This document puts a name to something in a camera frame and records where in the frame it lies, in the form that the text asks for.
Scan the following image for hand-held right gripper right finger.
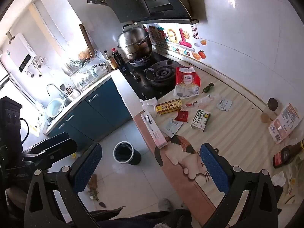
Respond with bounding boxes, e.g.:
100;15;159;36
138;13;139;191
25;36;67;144
200;143;279;228

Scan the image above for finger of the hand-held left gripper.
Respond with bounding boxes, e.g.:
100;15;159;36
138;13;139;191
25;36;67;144
31;132;70;148
22;139;78;169

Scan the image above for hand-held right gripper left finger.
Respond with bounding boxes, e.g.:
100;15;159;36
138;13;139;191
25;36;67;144
24;142;103;228

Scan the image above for black trash bin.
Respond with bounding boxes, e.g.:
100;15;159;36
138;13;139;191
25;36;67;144
113;141;141;165

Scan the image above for green pepper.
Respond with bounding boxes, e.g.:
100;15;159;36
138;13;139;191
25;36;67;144
202;83;215;94

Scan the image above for red and white plastic bag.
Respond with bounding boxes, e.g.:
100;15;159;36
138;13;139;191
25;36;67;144
173;66;201;99

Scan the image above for vegetable scraps pile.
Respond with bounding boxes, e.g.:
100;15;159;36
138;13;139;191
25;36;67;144
87;185;100;201

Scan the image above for white basin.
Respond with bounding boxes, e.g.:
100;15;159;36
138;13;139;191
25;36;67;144
46;98;65;117

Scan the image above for cat print table cover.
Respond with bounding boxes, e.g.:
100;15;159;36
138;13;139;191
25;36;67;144
132;60;304;227

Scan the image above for utensil holder with chopsticks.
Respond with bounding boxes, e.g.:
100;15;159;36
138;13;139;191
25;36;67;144
64;84;81;99

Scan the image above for green and white box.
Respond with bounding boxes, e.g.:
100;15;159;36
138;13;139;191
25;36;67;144
191;109;211;132

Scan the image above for metal sink faucet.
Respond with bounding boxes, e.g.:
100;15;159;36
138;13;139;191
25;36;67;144
47;83;64;98

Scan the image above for blue kitchen cabinets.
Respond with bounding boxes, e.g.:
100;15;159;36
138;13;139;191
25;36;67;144
46;78;132;148

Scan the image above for white sachet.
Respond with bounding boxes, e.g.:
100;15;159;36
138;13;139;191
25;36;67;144
162;118;184;138

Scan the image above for red sachet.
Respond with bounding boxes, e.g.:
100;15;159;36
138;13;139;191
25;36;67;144
174;110;189;122

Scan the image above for crumpled white tissue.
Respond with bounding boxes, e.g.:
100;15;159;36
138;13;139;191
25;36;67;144
140;97;158;113
271;171;285;187

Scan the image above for white paper packet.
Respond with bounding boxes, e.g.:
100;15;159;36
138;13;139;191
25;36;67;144
216;98;233;111

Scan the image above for clear plastic wrapper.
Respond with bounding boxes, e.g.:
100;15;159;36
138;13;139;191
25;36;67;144
197;94;220;106

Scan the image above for dark brown bottle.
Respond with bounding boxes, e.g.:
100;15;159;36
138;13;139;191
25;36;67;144
273;141;304;169

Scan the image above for dish rack with dishes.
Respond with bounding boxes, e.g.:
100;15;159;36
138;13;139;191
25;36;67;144
62;50;112;88

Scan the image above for pink and white box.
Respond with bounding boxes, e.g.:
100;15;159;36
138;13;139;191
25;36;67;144
140;112;167;150

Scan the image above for white water heater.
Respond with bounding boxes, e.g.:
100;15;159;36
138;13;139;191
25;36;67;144
0;33;37;73

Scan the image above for yellow and red box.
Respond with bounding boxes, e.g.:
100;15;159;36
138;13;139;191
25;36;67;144
155;99;183;115

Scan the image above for yellowish clear plastic bag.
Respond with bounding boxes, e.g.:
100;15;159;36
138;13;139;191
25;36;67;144
283;157;304;205

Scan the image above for glass jar with dark lid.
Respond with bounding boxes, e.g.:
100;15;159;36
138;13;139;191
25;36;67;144
261;98;279;123

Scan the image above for brown label sauce bottle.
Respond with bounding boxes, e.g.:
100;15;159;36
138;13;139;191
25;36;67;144
104;50;119;71

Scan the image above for black gas stove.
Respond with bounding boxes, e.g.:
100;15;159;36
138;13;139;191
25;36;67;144
119;52;180;100

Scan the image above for dark sauce bottle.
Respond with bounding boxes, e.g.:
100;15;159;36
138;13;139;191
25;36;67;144
111;48;123;66

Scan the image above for wooden cutting board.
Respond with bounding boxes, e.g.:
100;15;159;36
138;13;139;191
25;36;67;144
79;24;94;56

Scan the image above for stainless steel steamer pot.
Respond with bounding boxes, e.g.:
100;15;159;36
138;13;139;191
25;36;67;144
117;24;154;62

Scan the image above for black range hood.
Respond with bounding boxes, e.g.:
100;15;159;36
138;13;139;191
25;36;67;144
86;0;199;25

